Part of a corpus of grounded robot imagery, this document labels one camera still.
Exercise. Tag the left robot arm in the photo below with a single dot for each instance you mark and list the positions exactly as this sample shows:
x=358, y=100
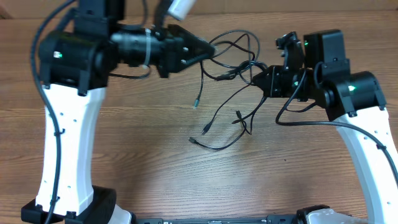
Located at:
x=71, y=67

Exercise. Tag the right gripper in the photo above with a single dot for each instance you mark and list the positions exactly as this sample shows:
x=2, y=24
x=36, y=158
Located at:
x=275, y=76

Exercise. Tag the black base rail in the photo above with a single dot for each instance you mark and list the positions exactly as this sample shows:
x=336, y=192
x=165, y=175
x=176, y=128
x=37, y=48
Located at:
x=324, y=215

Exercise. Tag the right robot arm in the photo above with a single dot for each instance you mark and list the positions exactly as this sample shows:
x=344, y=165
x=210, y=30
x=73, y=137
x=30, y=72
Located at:
x=316, y=68

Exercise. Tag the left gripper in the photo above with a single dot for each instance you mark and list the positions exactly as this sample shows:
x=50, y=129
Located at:
x=173, y=40

